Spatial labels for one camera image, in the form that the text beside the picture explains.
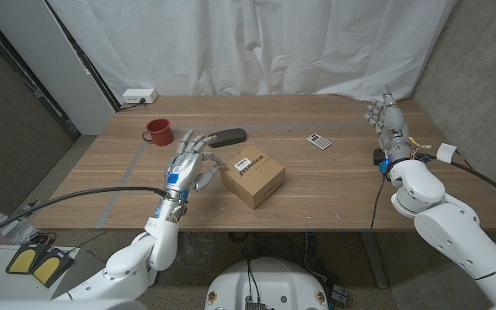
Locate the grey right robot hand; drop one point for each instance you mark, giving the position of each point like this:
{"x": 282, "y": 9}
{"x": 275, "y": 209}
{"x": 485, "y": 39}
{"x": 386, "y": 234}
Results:
{"x": 394, "y": 127}

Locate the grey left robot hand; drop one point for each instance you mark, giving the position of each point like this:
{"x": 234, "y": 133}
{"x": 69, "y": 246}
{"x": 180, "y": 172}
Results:
{"x": 183, "y": 170}

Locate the brown cardboard box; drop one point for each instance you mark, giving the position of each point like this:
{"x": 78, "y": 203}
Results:
{"x": 254, "y": 181}

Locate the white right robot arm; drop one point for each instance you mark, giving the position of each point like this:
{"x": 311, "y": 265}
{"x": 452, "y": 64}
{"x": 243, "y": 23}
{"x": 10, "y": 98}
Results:
{"x": 454, "y": 232}

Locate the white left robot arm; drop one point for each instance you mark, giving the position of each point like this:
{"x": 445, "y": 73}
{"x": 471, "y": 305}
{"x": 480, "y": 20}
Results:
{"x": 127, "y": 267}

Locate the dark grey glasses case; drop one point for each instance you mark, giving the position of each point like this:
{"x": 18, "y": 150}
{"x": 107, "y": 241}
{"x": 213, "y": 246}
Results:
{"x": 231, "y": 136}

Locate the white mini calculator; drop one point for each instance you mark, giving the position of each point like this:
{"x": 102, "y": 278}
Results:
{"x": 319, "y": 141}

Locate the red ceramic mug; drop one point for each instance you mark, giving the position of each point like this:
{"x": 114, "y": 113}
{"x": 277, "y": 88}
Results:
{"x": 159, "y": 131}

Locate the grey tape strip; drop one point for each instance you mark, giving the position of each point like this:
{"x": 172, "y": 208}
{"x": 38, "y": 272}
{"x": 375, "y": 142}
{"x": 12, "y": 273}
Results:
{"x": 119, "y": 189}
{"x": 274, "y": 127}

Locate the white power strip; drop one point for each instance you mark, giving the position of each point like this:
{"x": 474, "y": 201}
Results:
{"x": 139, "y": 95}

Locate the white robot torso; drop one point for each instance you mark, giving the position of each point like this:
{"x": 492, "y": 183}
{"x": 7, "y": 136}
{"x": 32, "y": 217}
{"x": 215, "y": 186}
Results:
{"x": 265, "y": 284}

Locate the white fabric curtain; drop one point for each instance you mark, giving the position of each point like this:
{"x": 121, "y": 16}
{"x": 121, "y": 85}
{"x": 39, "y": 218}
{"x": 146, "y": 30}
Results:
{"x": 252, "y": 47}

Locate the yellow black foot pedal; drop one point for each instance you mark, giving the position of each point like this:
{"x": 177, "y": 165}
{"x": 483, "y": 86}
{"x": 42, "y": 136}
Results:
{"x": 50, "y": 267}
{"x": 22, "y": 260}

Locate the tall white panel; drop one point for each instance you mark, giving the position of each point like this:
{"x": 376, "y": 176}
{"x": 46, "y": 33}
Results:
{"x": 50, "y": 64}

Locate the pile of small electronic parts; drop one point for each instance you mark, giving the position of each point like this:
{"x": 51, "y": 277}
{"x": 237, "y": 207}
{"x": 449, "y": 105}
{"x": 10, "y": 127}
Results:
{"x": 20, "y": 219}

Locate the small black power adapter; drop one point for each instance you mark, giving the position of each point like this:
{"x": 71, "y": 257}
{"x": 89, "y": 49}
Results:
{"x": 340, "y": 296}

